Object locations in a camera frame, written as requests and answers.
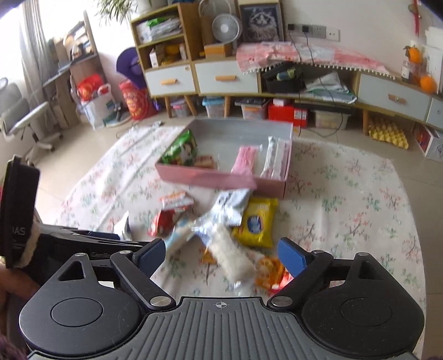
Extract floral mat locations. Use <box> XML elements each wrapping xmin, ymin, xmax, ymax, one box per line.
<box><xmin>53</xmin><ymin>123</ymin><xmax>428</xmax><ymax>347</ymax></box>

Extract white and red carton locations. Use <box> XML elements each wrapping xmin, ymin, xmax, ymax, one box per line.
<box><xmin>413</xmin><ymin>123</ymin><xmax>443</xmax><ymax>161</ymax></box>

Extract white packet with black print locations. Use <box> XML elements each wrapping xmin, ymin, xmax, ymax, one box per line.
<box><xmin>211</xmin><ymin>189</ymin><xmax>251</xmax><ymax>227</ymax></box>

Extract long white snack packet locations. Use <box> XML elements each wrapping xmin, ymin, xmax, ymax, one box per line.
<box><xmin>261</xmin><ymin>136</ymin><xmax>281</xmax><ymax>179</ymax></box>

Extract white carton with green print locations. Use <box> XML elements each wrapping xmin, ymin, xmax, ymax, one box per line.
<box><xmin>81</xmin><ymin>83</ymin><xmax>120</xmax><ymax>130</ymax></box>

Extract green potted plant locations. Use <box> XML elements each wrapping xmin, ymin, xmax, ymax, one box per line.
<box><xmin>97</xmin><ymin>0</ymin><xmax>153</xmax><ymax>21</ymax></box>

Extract red cardboard box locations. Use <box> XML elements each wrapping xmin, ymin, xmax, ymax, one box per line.
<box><xmin>267</xmin><ymin>99</ymin><xmax>308</xmax><ymax>128</ymax></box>

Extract framed cat picture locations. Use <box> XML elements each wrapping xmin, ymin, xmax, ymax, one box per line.
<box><xmin>238</xmin><ymin>3</ymin><xmax>285</xmax><ymax>45</ymax></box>

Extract orange fruit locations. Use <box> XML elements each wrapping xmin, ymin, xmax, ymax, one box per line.
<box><xmin>405</xmin><ymin>45</ymin><xmax>423</xmax><ymax>65</ymax></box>
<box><xmin>420</xmin><ymin>74</ymin><xmax>437</xmax><ymax>94</ymax></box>

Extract clear plastic storage box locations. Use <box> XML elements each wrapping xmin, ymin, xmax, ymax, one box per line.
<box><xmin>170</xmin><ymin>99</ymin><xmax>192</xmax><ymax>117</ymax></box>
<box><xmin>235</xmin><ymin>99</ymin><xmax>271</xmax><ymax>121</ymax></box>
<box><xmin>313</xmin><ymin>109</ymin><xmax>348</xmax><ymax>130</ymax></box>

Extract white and blue snack packet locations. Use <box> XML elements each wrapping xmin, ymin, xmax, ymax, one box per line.
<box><xmin>163</xmin><ymin>216</ymin><xmax>208</xmax><ymax>251</ymax></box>

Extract yellow packages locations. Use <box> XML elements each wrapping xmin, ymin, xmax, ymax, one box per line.
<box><xmin>163</xmin><ymin>43</ymin><xmax>187</xmax><ymax>65</ymax></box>

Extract pink cardboard box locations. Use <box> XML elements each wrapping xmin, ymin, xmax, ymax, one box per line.
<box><xmin>154</xmin><ymin>118</ymin><xmax>295</xmax><ymax>199</ymax></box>

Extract small white desk fan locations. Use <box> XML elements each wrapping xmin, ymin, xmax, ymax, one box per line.
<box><xmin>212</xmin><ymin>13</ymin><xmax>243</xmax><ymax>45</ymax></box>

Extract white wire frame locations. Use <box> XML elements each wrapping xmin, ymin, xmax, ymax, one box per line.
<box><xmin>198</xmin><ymin>0</ymin><xmax>231</xmax><ymax>45</ymax></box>

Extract pile of documents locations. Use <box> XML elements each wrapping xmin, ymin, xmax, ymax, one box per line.
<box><xmin>135</xmin><ymin>16</ymin><xmax>184</xmax><ymax>44</ymax></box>

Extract grey office chair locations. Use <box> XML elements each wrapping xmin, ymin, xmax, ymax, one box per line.
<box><xmin>0</xmin><ymin>78</ymin><xmax>65</xmax><ymax>165</ymax></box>

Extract wooden shelf rack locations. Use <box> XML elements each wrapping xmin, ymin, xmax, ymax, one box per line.
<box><xmin>42</xmin><ymin>10</ymin><xmax>101</xmax><ymax>128</ymax></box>

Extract pink patterned cloth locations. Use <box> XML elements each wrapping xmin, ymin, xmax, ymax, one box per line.
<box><xmin>236</xmin><ymin>42</ymin><xmax>392</xmax><ymax>75</ymax></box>

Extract person's dark red garment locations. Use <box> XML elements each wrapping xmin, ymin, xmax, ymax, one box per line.
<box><xmin>0</xmin><ymin>332</ymin><xmax>28</xmax><ymax>360</ymax></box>

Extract white cabinet drawer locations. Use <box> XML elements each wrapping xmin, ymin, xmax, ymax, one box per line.
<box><xmin>356</xmin><ymin>73</ymin><xmax>431</xmax><ymax>121</ymax></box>
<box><xmin>194</xmin><ymin>60</ymin><xmax>260</xmax><ymax>95</ymax></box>
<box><xmin>426</xmin><ymin>99</ymin><xmax>443</xmax><ymax>130</ymax></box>
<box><xmin>143</xmin><ymin>64</ymin><xmax>196</xmax><ymax>97</ymax></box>

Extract green snack bag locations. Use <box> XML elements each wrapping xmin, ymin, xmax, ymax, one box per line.
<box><xmin>161</xmin><ymin>130</ymin><xmax>199</xmax><ymax>167</ymax></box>

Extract small brown snack pack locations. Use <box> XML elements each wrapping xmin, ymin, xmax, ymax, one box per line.
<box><xmin>194</xmin><ymin>155</ymin><xmax>218</xmax><ymax>170</ymax></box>

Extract red hanging ornament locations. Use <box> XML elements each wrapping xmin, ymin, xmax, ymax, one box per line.
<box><xmin>408</xmin><ymin>0</ymin><xmax>421</xmax><ymax>37</ymax></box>

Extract purple hat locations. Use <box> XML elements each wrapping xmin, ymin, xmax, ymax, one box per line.
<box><xmin>116</xmin><ymin>47</ymin><xmax>148</xmax><ymax>89</ymax></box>

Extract white rice cracker packet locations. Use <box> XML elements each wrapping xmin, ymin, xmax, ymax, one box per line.
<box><xmin>208</xmin><ymin>225</ymin><xmax>258</xmax><ymax>289</ymax></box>

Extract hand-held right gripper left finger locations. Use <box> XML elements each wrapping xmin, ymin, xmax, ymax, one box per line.
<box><xmin>57</xmin><ymin>238</ymin><xmax>176</xmax><ymax>310</ymax></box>

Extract stack of papers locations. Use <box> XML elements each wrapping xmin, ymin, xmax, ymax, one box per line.
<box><xmin>305</xmin><ymin>71</ymin><xmax>357</xmax><ymax>104</ymax></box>

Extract red gift bag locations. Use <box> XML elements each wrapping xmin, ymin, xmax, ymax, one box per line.
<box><xmin>119</xmin><ymin>79</ymin><xmax>158</xmax><ymax>121</ymax></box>

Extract black open case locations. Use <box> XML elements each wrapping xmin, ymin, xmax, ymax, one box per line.
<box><xmin>261</xmin><ymin>62</ymin><xmax>307</xmax><ymax>93</ymax></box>

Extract wall power sockets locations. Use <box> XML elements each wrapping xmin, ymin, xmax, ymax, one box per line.
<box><xmin>287</xmin><ymin>24</ymin><xmax>340</xmax><ymax>40</ymax></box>

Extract tall wooden shelf cabinet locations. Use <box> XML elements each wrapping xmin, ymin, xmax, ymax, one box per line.
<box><xmin>131</xmin><ymin>3</ymin><xmax>205</xmax><ymax>118</ymax></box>

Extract yellow egg tray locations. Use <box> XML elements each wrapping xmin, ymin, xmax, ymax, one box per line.
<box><xmin>367</xmin><ymin>118</ymin><xmax>409</xmax><ymax>150</ymax></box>

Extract pink snack packet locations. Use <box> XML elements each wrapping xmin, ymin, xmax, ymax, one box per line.
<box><xmin>230</xmin><ymin>145</ymin><xmax>262</xmax><ymax>177</ymax></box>

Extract red snack packet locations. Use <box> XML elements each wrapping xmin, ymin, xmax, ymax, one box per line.
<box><xmin>149</xmin><ymin>209</ymin><xmax>184</xmax><ymax>238</ymax></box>

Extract small wooden box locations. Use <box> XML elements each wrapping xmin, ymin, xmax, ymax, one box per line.
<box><xmin>204</xmin><ymin>43</ymin><xmax>232</xmax><ymax>59</ymax></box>

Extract glass jar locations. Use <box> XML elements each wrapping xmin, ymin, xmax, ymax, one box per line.
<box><xmin>401</xmin><ymin>60</ymin><xmax>421</xmax><ymax>84</ymax></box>

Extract white card board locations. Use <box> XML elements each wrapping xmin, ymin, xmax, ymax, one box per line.
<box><xmin>424</xmin><ymin>26</ymin><xmax>443</xmax><ymax>94</ymax></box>

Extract white curtain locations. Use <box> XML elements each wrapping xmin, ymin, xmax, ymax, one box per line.
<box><xmin>21</xmin><ymin>3</ymin><xmax>47</xmax><ymax>91</ymax></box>

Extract small white snack packet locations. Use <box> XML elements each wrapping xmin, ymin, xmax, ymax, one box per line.
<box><xmin>114</xmin><ymin>212</ymin><xmax>133</xmax><ymax>240</ymax></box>

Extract orange and white biscuit packet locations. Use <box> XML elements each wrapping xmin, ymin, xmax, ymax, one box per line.
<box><xmin>160</xmin><ymin>191</ymin><xmax>194</xmax><ymax>212</ymax></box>

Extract long low wooden cabinet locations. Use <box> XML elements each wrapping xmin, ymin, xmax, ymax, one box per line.
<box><xmin>192</xmin><ymin>57</ymin><xmax>443</xmax><ymax>135</ymax></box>

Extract red and white plastic bag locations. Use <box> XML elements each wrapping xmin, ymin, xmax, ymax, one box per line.
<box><xmin>77</xmin><ymin>73</ymin><xmax>104</xmax><ymax>102</ymax></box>

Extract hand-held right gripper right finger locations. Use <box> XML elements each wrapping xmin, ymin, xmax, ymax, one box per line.
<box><xmin>267</xmin><ymin>237</ymin><xmax>386</xmax><ymax>309</ymax></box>

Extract blue lid storage box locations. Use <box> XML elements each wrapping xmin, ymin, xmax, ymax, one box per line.
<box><xmin>202</xmin><ymin>97</ymin><xmax>226</xmax><ymax>118</ymax></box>

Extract yellow biscuit packet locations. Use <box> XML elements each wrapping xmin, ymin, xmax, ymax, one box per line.
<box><xmin>231</xmin><ymin>197</ymin><xmax>279</xmax><ymax>248</ymax></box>

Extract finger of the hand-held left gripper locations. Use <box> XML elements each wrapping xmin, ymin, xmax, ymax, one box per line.
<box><xmin>45</xmin><ymin>239</ymin><xmax>153</xmax><ymax>256</ymax></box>
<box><xmin>39</xmin><ymin>223</ymin><xmax>120</xmax><ymax>241</ymax></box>

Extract black power cable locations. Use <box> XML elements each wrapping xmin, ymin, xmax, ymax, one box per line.
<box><xmin>289</xmin><ymin>29</ymin><xmax>350</xmax><ymax>139</ymax></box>

